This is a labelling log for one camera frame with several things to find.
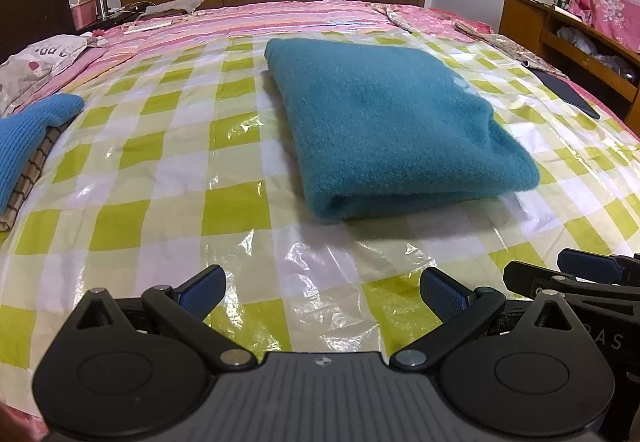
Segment steel thermos bottle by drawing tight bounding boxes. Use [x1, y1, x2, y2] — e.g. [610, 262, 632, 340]
[96, 0, 110, 20]

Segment pink striped bedspread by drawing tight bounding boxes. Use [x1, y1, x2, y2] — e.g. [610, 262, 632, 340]
[1, 0, 492, 118]

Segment wooden side cabinet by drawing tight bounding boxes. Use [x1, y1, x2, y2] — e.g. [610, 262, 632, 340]
[499, 0, 639, 133]

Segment dark wooden headboard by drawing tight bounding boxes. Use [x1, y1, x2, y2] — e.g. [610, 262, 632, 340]
[0, 0, 76, 62]

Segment grey cloth on nightstand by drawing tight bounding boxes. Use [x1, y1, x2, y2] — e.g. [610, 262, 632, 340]
[141, 0, 204, 18]

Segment dark navy flat object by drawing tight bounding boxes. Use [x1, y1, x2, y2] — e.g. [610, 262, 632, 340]
[529, 68, 600, 121]

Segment bright blue folded sweater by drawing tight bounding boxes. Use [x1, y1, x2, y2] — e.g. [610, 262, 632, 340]
[0, 94, 85, 212]

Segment pink floral bedding pile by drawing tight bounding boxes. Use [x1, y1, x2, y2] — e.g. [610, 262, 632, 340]
[553, 0, 640, 54]

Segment pink storage box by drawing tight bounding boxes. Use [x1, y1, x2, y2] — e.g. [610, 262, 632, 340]
[70, 0, 98, 30]

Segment beige striped folded garment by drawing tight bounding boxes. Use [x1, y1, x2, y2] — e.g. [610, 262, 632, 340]
[0, 123, 70, 233]

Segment teal fuzzy sweater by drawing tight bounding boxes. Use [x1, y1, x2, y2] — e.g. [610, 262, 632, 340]
[265, 38, 540, 221]

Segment grey pillow pink dots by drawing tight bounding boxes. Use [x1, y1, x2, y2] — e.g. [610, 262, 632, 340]
[1, 34, 107, 118]

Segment floral patterned cloth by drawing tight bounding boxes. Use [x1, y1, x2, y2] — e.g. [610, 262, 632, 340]
[454, 21, 562, 76]

